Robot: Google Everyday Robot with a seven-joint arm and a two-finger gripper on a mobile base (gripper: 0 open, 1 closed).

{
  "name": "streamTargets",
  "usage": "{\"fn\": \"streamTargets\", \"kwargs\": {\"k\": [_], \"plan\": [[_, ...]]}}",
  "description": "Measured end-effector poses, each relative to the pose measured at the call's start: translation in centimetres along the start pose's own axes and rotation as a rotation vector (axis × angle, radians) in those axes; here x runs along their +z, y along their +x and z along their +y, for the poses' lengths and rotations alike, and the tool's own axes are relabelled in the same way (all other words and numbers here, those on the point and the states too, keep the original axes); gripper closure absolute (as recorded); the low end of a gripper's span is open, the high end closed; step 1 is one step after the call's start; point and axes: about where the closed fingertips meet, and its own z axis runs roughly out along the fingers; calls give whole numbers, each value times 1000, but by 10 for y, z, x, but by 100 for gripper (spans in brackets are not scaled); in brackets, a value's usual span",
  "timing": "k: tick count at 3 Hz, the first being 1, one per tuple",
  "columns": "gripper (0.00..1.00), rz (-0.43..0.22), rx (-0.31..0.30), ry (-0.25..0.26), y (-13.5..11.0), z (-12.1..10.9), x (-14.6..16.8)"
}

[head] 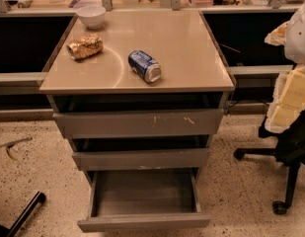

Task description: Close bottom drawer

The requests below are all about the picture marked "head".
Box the metal hook tool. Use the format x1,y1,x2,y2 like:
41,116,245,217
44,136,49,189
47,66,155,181
0,136,33,161

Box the grey middle drawer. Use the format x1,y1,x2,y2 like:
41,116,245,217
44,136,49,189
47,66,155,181
72,148,209,171

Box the black office chair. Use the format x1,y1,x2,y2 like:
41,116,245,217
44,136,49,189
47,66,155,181
233,110,305,214

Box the grey top drawer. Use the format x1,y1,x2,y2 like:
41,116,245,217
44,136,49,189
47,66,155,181
53,109,223,139

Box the black chair leg left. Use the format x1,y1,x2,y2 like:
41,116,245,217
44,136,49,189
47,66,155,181
0,192,46,237

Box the grey drawer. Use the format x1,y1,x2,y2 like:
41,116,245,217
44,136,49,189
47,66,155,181
53,109,223,139
72,148,209,171

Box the white bowl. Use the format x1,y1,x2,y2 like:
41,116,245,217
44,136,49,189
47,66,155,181
76,5,106,29

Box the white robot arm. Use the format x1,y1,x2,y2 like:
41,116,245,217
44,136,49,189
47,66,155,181
264,2,305,133

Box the crushed gold can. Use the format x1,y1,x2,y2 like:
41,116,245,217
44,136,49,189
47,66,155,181
66,33,104,60

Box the blue soda can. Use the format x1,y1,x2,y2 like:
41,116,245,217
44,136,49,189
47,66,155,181
128,50,161,83

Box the grey drawer cabinet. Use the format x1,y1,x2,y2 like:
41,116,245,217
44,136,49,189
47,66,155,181
38,9,236,183

